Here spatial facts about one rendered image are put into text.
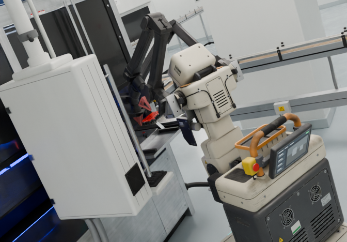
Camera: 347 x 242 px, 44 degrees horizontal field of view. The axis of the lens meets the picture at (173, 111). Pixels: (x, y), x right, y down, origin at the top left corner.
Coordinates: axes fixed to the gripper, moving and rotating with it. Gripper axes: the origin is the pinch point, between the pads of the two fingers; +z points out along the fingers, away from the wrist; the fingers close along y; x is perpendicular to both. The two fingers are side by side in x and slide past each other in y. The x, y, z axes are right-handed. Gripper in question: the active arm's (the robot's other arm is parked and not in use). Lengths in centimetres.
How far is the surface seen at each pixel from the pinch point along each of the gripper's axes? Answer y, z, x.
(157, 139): -11.1, 8.4, 7.3
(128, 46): 14, -41, -47
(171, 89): 8, 10, -95
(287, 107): -83, 41, -97
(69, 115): -3, -39, 75
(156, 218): 10, 73, -3
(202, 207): -8, 99, -52
